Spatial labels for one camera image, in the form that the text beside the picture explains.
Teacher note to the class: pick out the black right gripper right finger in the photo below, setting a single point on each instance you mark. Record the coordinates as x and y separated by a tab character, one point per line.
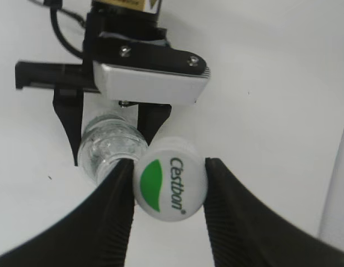
243	231

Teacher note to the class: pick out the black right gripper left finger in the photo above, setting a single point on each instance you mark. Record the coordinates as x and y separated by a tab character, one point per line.
96	233

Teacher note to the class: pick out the white green bottle cap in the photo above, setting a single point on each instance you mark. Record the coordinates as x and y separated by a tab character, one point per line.
170	183

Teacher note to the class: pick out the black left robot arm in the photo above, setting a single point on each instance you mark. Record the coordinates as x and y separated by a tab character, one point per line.
127	7

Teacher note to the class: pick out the clear Cestbon water bottle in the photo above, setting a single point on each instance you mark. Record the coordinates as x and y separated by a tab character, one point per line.
105	141

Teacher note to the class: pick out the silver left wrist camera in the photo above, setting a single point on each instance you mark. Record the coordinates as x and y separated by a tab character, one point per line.
147	73

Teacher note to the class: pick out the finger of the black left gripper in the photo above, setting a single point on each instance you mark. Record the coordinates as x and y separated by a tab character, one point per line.
151	117
68	106

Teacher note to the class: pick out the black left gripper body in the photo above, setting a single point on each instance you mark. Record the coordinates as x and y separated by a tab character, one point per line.
136	26

